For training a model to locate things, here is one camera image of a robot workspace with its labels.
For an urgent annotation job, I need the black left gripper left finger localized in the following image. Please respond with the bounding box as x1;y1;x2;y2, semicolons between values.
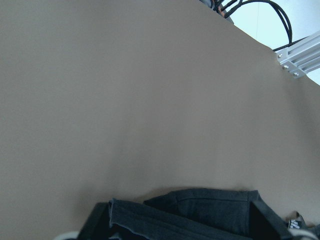
77;202;110;240

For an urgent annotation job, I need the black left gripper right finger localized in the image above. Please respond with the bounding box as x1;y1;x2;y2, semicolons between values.
249;200;293;240

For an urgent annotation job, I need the black printed t-shirt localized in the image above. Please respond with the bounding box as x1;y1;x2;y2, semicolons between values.
107;188;320;240

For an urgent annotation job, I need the brown table mat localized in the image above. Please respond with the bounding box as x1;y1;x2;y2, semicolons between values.
0;0;320;240

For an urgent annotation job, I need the aluminium profile post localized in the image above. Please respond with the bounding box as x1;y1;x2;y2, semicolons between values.
275;31;320;79

